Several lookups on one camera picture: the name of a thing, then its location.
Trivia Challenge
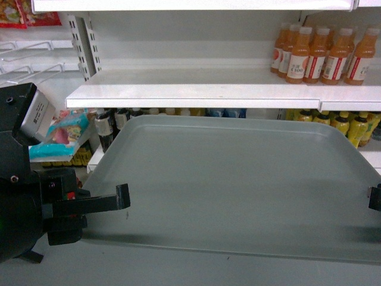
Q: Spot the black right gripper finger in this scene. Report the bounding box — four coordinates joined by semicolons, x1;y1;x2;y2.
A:
367;184;381;212

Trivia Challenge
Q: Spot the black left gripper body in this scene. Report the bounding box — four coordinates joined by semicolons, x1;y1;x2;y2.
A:
38;168;89;245

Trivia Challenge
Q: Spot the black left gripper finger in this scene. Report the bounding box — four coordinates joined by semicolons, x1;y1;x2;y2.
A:
53;184;130;217

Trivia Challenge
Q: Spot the grey rectangular serving tray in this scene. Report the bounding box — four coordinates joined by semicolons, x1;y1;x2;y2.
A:
84;116;380;264

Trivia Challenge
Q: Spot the teal pink snack bag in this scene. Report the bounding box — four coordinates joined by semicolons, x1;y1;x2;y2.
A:
29;108;95;162

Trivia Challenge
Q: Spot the yellow green bottle lower right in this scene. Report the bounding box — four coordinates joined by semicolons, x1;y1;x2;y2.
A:
347;111;368;148

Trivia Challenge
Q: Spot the dark tea bottle left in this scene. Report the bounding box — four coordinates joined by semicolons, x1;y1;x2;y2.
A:
95;108;114;153

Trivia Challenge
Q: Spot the dark tea bottle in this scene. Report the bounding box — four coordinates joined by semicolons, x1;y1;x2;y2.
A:
114;108;130;130
95;108;114;153

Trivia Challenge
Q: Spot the dark tea bottle right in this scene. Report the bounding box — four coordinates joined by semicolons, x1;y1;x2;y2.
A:
114;108;130;130

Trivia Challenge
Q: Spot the white middle shelf board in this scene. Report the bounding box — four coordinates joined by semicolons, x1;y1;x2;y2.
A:
65;69;380;111

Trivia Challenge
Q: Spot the orange juice bottle front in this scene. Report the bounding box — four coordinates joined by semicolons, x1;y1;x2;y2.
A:
286;27;313;84

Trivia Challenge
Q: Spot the white slotted shelf upright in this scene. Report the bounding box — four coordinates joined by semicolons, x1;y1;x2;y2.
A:
67;12;102;82

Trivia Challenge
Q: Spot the orange juice bottle back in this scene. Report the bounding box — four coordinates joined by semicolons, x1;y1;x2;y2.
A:
270;23;291;73

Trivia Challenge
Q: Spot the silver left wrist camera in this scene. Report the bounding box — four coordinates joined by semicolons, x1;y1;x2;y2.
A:
20;90;55;142

